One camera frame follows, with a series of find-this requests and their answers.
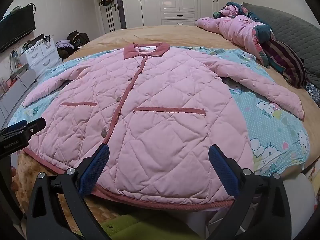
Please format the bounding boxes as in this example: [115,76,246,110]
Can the black bag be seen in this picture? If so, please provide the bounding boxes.
[67,31,90,49]

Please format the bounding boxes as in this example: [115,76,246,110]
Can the striped pillow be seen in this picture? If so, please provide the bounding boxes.
[261,39,308,88]

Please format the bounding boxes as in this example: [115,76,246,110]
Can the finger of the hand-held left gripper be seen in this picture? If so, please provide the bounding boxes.
[19,117,47,140]
[0,120,28,137]

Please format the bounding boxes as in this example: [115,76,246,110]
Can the green cushion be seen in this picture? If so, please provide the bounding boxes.
[100,214,198,240]

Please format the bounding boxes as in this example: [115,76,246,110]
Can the white drawer chest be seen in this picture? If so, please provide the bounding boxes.
[21,37,63,82]

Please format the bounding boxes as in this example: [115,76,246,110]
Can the pink quilted jacket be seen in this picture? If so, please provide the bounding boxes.
[22,42,305,209]

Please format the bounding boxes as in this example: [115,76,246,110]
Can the white stool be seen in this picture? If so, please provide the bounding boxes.
[282,172,315,235]

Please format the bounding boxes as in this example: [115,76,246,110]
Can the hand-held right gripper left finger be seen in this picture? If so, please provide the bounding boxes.
[26,144,110,240]

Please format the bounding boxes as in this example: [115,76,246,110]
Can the pink floral quilt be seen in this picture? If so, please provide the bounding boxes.
[195,2,277,67]

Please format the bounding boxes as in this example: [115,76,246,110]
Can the fluffy tan blanket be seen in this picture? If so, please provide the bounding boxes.
[16,150,173,230]

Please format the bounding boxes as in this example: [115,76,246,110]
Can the cartoon printed blue sheet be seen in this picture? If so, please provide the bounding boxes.
[5,46,310,178]

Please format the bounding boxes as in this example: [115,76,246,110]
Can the dark floral pillow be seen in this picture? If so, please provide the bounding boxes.
[305,81,320,105]

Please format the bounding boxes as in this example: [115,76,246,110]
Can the white low cabinet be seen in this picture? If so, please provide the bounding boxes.
[0,67,38,130]

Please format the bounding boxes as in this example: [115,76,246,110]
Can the white wardrobe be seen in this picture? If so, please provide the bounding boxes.
[120,0,232,28]

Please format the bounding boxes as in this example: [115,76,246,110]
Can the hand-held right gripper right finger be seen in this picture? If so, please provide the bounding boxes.
[207,144,292,240]

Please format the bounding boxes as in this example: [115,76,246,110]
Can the tan bed cover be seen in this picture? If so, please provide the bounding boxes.
[65,24,320,170]

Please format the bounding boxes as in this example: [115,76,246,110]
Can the white door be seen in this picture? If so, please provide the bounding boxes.
[96,0,127,34]

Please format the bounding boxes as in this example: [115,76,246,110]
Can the black television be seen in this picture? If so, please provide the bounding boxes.
[0,4,36,53]

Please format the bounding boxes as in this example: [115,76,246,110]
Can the purple clothes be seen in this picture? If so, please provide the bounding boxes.
[55,39,73,49]

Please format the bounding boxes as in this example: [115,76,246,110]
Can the grey quilted headboard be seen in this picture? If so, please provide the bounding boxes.
[241,2,320,88]

